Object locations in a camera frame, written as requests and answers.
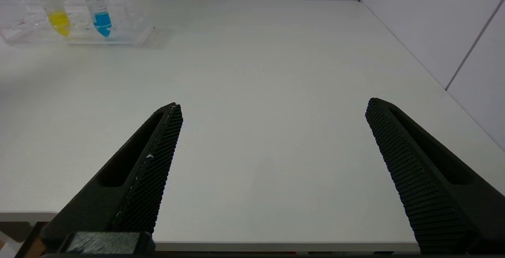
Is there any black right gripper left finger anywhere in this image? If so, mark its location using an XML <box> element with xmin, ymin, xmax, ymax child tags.
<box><xmin>39</xmin><ymin>103</ymin><xmax>183</xmax><ymax>251</ymax></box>

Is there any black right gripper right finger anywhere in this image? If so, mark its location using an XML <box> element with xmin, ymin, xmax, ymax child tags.
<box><xmin>365</xmin><ymin>98</ymin><xmax>505</xmax><ymax>254</ymax></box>

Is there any clear acrylic test tube rack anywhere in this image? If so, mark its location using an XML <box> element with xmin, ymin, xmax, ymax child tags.
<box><xmin>0</xmin><ymin>0</ymin><xmax>154</xmax><ymax>47</ymax></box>

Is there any test tube with blue pigment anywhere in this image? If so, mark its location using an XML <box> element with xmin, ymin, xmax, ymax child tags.
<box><xmin>77</xmin><ymin>0</ymin><xmax>113</xmax><ymax>37</ymax></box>

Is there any test tube with yellow pigment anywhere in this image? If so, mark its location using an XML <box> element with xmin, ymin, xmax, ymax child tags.
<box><xmin>28</xmin><ymin>0</ymin><xmax>72</xmax><ymax>37</ymax></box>

